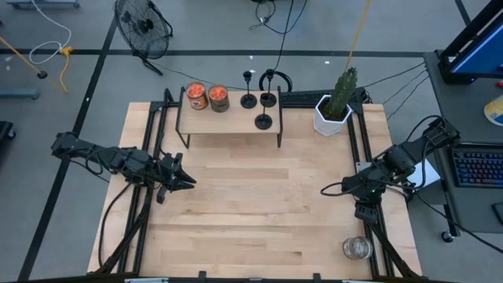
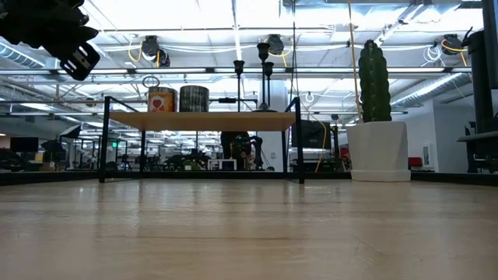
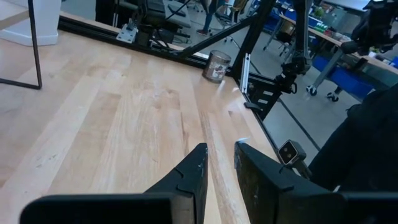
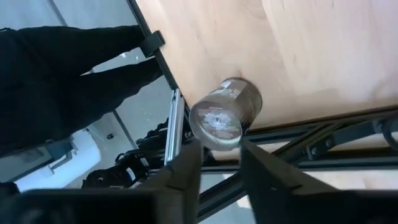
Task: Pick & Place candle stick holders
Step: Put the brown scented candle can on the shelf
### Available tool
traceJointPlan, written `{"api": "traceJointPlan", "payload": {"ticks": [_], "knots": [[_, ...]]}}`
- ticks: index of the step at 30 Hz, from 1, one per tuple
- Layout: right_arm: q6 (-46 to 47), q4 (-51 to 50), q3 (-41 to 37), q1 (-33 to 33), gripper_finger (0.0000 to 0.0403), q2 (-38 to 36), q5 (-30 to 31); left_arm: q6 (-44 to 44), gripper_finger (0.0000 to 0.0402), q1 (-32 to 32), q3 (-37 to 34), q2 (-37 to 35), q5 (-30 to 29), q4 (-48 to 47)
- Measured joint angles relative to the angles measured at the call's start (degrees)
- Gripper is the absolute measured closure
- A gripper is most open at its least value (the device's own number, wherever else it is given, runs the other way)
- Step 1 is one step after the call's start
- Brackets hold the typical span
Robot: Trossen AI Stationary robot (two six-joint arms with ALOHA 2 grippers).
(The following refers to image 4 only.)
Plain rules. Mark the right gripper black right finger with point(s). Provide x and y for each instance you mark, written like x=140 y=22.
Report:
x=280 y=199

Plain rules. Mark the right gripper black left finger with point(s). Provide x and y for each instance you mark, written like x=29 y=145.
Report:
x=174 y=186

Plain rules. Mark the silver aluminium bar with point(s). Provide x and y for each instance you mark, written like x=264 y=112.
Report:
x=174 y=124

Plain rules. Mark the white plastic housing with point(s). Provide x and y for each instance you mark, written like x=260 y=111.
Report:
x=77 y=161

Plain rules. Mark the person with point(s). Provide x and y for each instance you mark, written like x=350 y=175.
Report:
x=46 y=77

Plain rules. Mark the black table edge rail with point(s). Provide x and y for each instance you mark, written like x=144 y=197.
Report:
x=162 y=62

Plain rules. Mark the black rail clip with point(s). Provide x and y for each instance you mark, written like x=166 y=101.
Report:
x=152 y=43

